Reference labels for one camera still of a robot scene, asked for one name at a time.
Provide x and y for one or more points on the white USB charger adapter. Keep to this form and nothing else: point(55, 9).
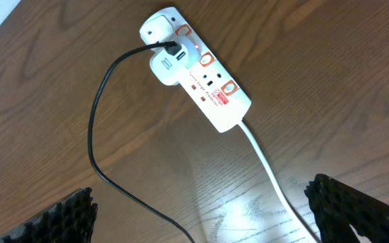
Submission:
point(168, 62)

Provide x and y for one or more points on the white power strip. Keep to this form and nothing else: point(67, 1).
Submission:
point(207, 82)

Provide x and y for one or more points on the white plug adapter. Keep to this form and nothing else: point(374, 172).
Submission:
point(157, 30)

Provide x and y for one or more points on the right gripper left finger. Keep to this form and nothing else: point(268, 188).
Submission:
point(69, 220)

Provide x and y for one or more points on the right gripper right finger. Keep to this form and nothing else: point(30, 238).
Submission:
point(342, 214)

